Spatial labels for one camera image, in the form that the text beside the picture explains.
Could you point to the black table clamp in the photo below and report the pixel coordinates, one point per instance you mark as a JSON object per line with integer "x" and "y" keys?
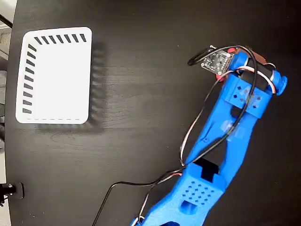
{"x": 16, "y": 190}

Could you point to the white slotted plastic basket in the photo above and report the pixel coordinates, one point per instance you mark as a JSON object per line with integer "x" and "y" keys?
{"x": 61, "y": 80}

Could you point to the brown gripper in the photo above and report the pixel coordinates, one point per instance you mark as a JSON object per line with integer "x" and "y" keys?
{"x": 258, "y": 60}

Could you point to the black slanted rod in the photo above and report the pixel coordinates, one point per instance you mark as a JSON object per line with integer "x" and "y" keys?
{"x": 5, "y": 20}

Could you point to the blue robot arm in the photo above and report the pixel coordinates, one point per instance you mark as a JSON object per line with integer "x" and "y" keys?
{"x": 237, "y": 153}

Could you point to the red turtle toy gold shell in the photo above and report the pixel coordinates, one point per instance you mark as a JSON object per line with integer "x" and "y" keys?
{"x": 232, "y": 50}

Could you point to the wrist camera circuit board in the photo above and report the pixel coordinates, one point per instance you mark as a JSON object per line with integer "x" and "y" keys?
{"x": 216, "y": 62}

